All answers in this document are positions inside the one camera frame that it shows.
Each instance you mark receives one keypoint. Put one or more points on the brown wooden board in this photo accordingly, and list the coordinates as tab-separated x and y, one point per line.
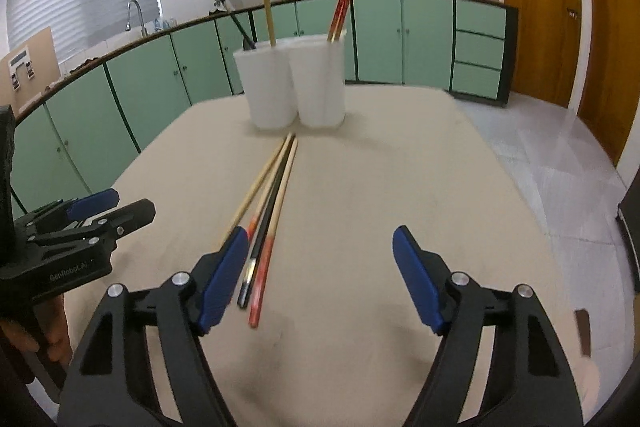
42	67

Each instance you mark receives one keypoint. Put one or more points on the bottles by sink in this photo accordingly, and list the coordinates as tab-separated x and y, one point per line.
165	24

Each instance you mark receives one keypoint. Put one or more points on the bamboo chopstick with red end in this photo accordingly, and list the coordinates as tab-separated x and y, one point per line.
280	209
340	2
346	2

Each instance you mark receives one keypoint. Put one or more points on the plain bamboo chopstick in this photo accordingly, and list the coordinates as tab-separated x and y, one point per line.
267	7
260	187

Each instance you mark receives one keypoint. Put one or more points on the white two-compartment utensil holder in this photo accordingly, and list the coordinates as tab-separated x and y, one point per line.
270	87

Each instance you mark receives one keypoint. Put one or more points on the brown wooden door frame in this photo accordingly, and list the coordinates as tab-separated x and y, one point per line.
615	32

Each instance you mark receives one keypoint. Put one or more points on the brown wooden door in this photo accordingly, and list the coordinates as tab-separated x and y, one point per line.
535	7

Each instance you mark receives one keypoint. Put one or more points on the person's left hand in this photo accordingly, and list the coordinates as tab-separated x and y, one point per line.
57	327

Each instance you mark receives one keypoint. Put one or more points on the metal kitchen faucet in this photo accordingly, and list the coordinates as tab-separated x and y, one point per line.
137	14

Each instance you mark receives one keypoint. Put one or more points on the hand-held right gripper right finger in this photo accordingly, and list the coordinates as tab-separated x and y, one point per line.
417	277

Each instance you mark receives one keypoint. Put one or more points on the black framed board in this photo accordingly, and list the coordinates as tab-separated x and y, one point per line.
631	242

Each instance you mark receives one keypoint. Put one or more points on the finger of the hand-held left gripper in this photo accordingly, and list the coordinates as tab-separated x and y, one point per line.
95	202
135	214

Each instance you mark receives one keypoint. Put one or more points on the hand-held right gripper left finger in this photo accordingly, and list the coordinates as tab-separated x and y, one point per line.
222	277

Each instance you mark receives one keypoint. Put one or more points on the black chopstick with patterned end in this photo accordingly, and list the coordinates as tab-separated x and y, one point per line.
274	202

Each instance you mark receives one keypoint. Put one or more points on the dark cloth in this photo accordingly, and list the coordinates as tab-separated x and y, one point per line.
82	64

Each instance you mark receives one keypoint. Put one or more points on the white bracket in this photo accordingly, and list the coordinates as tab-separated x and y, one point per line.
20	57

